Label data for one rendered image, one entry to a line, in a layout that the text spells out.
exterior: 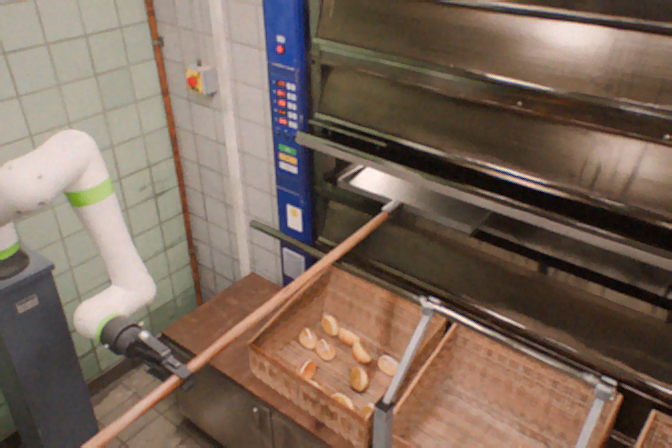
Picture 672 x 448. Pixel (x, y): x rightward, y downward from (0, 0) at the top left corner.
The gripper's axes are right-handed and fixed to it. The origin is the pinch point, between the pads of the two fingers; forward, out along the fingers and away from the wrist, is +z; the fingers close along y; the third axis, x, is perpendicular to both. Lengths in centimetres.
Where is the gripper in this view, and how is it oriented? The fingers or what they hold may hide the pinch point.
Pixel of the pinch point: (180, 375)
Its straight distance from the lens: 163.1
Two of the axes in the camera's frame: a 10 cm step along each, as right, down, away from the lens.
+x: -6.2, 4.3, -6.6
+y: 0.0, 8.4, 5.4
